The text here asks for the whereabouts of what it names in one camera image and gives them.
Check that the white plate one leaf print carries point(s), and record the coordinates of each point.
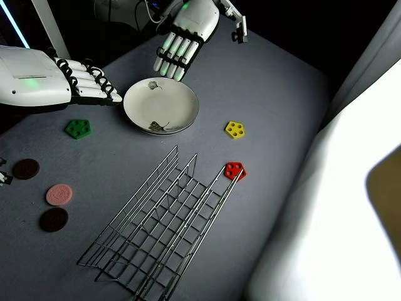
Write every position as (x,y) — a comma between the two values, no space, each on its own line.
(185,129)

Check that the grey table cloth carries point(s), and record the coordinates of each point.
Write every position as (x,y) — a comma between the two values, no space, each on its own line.
(266,94)

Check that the green pentagon block with holes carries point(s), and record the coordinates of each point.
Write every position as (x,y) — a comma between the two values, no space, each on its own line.
(78,135)

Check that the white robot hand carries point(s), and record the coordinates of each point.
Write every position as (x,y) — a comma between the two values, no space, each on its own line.
(31,75)
(194,22)

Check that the dark brown round disc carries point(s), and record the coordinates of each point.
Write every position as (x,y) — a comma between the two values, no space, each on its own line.
(26,169)
(54,219)

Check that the white upright post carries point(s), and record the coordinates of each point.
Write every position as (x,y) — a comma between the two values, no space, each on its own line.
(50,28)

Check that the olive brown rounded panel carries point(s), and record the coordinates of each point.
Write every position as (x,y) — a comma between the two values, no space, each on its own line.
(388,194)

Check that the blue light strip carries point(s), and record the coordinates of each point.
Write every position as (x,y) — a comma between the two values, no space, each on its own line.
(14,22)

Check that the white plate two leaf prints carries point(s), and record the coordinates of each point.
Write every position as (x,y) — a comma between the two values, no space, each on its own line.
(159,103)

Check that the yellow pentagon block with holes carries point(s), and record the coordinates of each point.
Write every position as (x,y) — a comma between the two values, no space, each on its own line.
(239,136)

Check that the white blurred side panel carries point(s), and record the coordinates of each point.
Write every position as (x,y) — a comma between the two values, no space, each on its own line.
(344,188)

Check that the red pentagon block with holes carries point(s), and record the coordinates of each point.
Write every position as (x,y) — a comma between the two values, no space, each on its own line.
(238,178)

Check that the pink round disc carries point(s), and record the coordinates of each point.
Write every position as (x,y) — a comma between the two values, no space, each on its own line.
(59,195)

